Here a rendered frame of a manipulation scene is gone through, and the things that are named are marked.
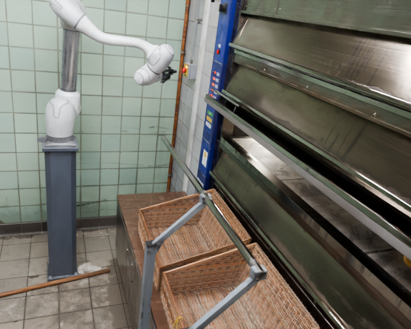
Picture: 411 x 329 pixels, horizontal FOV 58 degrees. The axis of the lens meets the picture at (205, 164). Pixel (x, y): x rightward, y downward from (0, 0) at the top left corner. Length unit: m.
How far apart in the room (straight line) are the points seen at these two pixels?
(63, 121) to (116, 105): 0.73
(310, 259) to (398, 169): 0.56
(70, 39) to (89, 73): 0.50
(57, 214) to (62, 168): 0.33
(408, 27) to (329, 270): 0.88
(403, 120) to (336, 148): 0.28
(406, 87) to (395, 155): 0.20
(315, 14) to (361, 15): 0.25
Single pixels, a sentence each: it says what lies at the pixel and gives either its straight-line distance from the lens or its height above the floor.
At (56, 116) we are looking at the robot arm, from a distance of 2.38.
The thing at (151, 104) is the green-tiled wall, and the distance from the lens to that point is 3.06.
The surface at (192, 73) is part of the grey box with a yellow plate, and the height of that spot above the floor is 1.45.
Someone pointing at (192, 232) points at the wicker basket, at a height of 0.59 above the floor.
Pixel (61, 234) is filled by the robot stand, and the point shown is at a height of 0.38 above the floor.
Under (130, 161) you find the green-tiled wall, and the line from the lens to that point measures 3.19.
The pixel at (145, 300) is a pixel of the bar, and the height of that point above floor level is 0.66.
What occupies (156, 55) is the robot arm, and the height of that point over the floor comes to 1.61.
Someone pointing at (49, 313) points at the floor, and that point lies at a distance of 2.72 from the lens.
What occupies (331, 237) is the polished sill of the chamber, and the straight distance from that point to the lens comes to 1.48.
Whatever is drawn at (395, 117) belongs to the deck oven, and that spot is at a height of 1.67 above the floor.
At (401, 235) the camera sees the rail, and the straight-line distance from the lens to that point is 1.07.
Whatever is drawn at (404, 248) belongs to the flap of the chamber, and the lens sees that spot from 1.07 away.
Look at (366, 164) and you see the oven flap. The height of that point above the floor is 1.50.
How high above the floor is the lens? 1.90
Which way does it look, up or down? 23 degrees down
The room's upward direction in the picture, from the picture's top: 8 degrees clockwise
